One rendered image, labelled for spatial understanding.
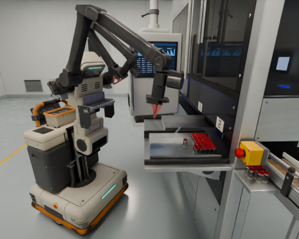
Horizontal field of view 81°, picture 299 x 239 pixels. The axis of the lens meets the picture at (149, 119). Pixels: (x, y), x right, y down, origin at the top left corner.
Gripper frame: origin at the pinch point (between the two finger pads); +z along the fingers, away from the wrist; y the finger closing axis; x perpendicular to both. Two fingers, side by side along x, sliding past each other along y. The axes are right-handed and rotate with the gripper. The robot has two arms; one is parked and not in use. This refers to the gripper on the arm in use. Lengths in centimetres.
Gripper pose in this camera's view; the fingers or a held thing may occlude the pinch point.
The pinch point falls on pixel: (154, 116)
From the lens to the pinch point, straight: 81.3
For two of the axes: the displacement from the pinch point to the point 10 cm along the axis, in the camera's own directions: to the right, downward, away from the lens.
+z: -1.4, 9.4, 3.2
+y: 9.9, 1.2, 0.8
